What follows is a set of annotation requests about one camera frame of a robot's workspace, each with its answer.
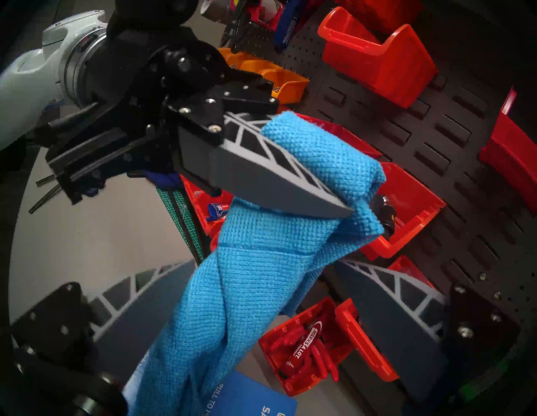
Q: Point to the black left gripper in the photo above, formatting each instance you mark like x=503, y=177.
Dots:
x=126, y=105

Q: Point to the blue microfiber shop towel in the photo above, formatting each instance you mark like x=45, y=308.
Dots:
x=251, y=272

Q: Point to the black bar clamp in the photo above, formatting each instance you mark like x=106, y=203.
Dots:
x=235, y=21

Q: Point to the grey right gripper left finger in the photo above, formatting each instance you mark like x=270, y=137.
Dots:
x=126, y=318

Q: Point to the orange parts bin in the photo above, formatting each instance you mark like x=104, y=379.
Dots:
x=230, y=56
x=289, y=86
x=256, y=67

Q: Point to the red Marks-A-Lot marker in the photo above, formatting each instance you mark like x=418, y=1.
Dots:
x=308, y=339

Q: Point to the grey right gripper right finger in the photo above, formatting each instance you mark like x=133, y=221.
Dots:
x=398, y=318

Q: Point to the green cutting mat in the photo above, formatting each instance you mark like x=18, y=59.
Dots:
x=165, y=201

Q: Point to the red white labelled container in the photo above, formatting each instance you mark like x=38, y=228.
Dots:
x=268, y=8

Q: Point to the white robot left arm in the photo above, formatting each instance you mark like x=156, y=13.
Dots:
x=29, y=84

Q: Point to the grey duct tape roll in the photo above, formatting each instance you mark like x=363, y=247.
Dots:
x=212, y=8

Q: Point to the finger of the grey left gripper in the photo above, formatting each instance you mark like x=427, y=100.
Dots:
x=260, y=180

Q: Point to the blue cleaning cloth box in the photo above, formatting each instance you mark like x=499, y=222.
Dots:
x=256, y=398

